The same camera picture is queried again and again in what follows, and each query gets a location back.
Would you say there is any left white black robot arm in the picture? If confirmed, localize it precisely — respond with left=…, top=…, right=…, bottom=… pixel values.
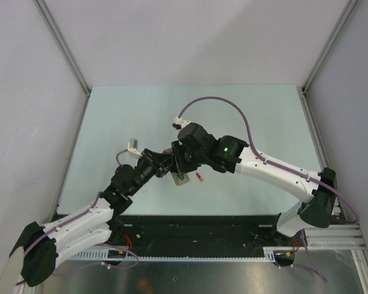
left=13, top=149, right=174, bottom=287

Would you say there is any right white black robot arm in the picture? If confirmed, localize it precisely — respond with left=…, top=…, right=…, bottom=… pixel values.
left=172, top=121, right=336, bottom=246

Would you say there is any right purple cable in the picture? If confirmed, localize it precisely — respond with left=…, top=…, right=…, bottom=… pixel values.
left=177, top=96, right=360, bottom=282

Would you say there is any white remote control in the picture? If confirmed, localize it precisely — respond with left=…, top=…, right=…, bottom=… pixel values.
left=163, top=148, right=190, bottom=186

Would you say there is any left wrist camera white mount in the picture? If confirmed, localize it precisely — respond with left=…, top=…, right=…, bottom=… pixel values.
left=127, top=138, right=141, bottom=159

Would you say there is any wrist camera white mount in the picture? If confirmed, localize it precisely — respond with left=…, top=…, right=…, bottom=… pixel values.
left=172, top=116, right=191, bottom=130
left=127, top=138, right=141, bottom=159

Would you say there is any left aluminium frame post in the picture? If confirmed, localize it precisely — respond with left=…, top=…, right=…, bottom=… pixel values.
left=33, top=0, right=91, bottom=97

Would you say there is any right aluminium frame post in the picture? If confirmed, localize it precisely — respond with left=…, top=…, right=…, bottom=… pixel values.
left=301, top=0, right=361, bottom=95

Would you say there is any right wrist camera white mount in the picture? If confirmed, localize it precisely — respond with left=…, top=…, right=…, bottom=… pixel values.
left=172, top=116, right=191, bottom=130

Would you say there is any red battery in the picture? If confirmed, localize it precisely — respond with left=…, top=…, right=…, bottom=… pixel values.
left=196, top=173, right=204, bottom=182

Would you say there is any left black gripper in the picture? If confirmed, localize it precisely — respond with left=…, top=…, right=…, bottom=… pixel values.
left=128, top=148, right=172, bottom=196

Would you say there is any aluminium frame post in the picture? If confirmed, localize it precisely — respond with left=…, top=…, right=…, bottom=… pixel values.
left=33, top=0, right=91, bottom=97
left=301, top=0, right=361, bottom=95

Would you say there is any grey slotted cable duct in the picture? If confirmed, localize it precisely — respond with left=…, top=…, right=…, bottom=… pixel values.
left=70, top=247, right=278, bottom=262

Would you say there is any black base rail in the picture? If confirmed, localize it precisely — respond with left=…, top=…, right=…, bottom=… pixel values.
left=50, top=214, right=346, bottom=258

